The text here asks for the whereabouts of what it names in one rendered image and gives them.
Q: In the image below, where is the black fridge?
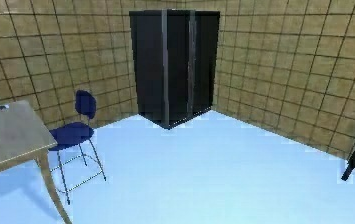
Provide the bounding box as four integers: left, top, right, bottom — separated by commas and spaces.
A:
128, 8, 221, 130

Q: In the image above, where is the blue chair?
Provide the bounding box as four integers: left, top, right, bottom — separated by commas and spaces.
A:
48, 89, 107, 206

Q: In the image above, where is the grey wooden table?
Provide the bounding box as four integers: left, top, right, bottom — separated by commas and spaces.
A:
0, 100, 73, 224

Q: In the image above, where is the grey fridge handle bar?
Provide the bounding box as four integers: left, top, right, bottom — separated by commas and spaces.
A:
187, 9, 198, 116
161, 9, 170, 129

